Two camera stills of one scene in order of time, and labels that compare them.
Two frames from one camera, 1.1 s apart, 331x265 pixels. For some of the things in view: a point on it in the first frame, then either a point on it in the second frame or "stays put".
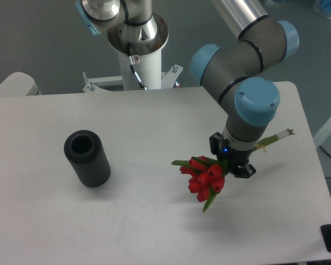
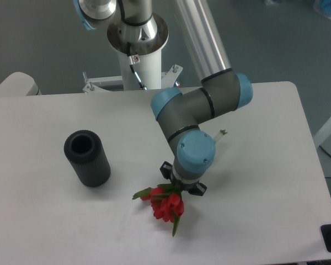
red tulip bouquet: x=207 y=175 to x=166 y=202
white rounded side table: x=19 y=84 stays put
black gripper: x=235 y=158 to x=195 y=188
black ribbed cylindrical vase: x=88 y=157 stays put
